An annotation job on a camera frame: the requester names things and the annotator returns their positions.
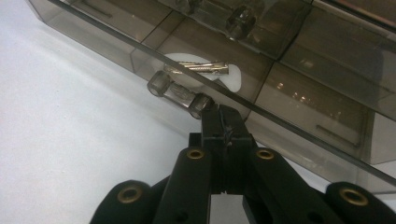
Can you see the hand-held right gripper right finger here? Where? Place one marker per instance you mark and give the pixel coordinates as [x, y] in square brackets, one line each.
[236, 133]

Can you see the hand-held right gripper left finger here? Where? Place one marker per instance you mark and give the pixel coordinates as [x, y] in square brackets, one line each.
[214, 124]

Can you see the fish-shaped hair clip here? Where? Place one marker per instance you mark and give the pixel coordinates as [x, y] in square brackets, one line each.
[232, 81]

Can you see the smoky transparent drawer cabinet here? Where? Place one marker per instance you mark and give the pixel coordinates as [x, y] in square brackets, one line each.
[382, 137]

